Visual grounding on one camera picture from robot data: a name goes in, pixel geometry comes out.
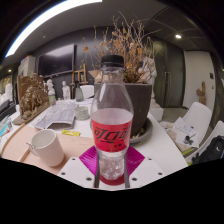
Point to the stack of papers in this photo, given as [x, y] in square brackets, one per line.
[183, 131]

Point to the crumpled printed paper sheet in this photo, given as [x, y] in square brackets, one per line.
[58, 115]

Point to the dried plant in grey pot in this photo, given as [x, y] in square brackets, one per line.
[141, 106]

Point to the small round grey container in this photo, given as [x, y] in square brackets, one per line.
[82, 113]

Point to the long ceiling light strip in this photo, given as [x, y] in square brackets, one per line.
[43, 18]

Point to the wooden mannequin figure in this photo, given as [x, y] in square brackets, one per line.
[201, 93]

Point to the wooden easel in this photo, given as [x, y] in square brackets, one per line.
[80, 75]

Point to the small yellow packet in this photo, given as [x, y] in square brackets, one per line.
[70, 133]

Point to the small white figurine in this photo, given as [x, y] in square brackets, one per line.
[66, 90]
[50, 88]

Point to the golden brown sculpture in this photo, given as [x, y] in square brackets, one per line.
[31, 101]

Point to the light wooden panel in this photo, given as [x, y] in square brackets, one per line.
[75, 146]

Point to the white cabinet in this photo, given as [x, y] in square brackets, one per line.
[26, 65]

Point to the clear plastic bag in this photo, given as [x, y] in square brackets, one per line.
[5, 126]

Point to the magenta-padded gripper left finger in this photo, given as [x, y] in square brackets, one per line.
[78, 171]

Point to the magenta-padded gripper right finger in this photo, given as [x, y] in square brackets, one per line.
[145, 170]

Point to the black wall screen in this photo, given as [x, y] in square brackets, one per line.
[55, 61]

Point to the white ceramic mug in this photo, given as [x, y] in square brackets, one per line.
[48, 148]

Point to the black case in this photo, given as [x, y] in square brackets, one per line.
[6, 108]

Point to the round ceiling spotlight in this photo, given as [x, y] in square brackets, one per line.
[178, 36]

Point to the clear bottle with red label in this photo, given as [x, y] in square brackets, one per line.
[111, 133]

